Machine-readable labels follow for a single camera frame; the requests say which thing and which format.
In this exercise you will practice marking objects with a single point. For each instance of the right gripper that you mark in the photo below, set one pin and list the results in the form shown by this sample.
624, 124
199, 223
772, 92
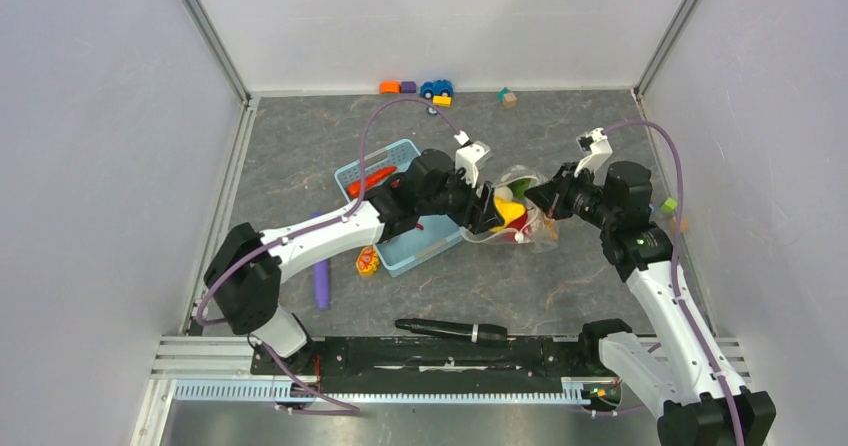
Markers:
552, 195

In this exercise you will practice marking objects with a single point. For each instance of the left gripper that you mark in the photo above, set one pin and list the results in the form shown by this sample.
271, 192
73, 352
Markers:
477, 214

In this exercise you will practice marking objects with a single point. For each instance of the yellow toy pear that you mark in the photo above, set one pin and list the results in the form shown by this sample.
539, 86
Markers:
511, 212

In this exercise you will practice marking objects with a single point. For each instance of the orange toy food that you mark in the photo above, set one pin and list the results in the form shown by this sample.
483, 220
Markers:
549, 230

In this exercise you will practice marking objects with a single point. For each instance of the clear polka dot zip bag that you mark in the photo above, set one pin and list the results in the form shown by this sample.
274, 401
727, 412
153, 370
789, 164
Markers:
534, 214

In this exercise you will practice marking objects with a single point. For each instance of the white toy radish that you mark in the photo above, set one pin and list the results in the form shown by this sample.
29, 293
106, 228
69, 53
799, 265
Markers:
515, 189

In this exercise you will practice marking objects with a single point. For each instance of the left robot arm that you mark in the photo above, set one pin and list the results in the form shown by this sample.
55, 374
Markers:
245, 275

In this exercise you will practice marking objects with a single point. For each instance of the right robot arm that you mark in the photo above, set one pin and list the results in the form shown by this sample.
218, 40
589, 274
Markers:
695, 394

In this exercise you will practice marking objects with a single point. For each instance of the light blue plastic basket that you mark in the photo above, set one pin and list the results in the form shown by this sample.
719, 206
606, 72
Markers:
409, 238

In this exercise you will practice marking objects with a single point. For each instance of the tan and teal wooden blocks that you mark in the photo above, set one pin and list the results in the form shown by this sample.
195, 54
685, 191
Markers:
507, 98

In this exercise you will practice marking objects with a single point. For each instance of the yellow brick block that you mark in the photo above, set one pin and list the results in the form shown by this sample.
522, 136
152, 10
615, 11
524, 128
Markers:
442, 101

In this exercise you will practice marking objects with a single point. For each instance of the black marker pen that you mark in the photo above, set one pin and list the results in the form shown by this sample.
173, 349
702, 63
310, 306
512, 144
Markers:
481, 334

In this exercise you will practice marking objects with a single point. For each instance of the yellow orange toy fish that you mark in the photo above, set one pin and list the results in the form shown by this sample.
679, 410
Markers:
368, 261

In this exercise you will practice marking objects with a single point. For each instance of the green wooden cube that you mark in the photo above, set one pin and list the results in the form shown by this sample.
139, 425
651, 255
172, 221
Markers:
670, 206

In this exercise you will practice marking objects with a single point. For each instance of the orange toy carrot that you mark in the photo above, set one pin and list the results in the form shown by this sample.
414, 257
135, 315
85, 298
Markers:
355, 188

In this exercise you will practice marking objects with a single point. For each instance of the blue toy car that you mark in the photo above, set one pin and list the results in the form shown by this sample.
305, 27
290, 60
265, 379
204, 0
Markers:
430, 89

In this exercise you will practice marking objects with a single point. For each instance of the purple cube block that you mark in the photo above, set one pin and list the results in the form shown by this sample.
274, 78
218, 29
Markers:
408, 87

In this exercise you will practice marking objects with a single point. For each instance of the orange arch block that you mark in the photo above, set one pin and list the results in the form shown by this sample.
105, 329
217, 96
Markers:
390, 87

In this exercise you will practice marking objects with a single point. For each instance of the purple toy eggplant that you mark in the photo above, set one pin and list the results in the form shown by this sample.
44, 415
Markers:
322, 285

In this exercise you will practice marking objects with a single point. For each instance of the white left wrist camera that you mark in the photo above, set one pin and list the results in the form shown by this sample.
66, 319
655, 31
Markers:
470, 157

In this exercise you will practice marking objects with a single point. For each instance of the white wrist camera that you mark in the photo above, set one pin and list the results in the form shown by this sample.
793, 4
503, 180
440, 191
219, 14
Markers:
597, 150
470, 157

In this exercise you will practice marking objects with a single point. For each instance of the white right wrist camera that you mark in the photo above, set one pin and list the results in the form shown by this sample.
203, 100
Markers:
597, 150

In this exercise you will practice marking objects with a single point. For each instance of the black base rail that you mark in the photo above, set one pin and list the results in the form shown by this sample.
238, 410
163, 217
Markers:
429, 365

